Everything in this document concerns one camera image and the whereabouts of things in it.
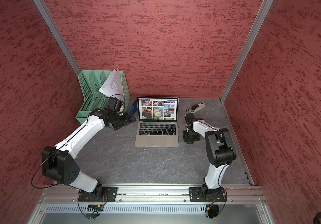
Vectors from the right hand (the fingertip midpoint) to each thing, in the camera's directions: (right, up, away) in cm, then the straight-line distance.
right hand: (189, 141), depth 95 cm
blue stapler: (-42, +23, +10) cm, 49 cm away
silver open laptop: (-23, +13, +8) cm, 28 cm away
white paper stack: (-52, +37, -6) cm, 64 cm away
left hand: (-40, +13, -11) cm, 43 cm away
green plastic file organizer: (-81, +32, +22) cm, 90 cm away
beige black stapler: (+8, +24, +15) cm, 30 cm away
